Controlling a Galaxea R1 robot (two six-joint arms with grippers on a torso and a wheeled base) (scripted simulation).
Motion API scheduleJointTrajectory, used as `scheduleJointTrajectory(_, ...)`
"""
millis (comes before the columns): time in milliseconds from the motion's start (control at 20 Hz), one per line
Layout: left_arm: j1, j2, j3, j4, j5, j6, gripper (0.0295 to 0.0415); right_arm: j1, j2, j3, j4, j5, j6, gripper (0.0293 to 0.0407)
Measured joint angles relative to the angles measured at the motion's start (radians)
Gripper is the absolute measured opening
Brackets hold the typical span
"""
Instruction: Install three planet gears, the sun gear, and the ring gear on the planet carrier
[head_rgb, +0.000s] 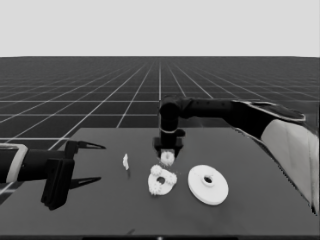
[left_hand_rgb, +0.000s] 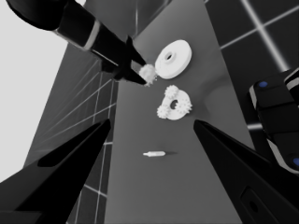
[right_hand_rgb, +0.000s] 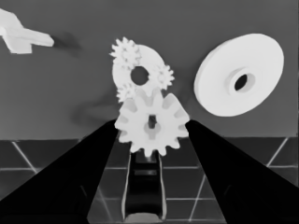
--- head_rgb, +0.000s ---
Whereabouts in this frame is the large thick white disc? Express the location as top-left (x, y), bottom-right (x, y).
top-left (187, 164), bottom-right (230, 207)

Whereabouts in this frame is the white round carrier with pins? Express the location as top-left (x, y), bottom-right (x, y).
top-left (147, 166), bottom-right (178, 197)

